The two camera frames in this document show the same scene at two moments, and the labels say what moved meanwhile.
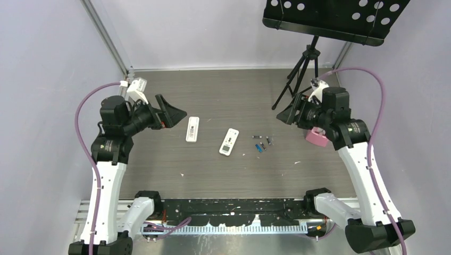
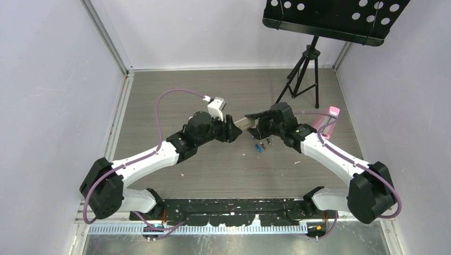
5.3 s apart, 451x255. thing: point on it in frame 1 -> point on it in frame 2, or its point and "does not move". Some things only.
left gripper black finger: [173, 115] -> [233, 130]
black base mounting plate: [230, 212] does not move
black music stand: [367, 22] does not move
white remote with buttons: [228, 142] -> [246, 124]
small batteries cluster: [262, 145] does not move
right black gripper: [288, 115] -> [260, 132]
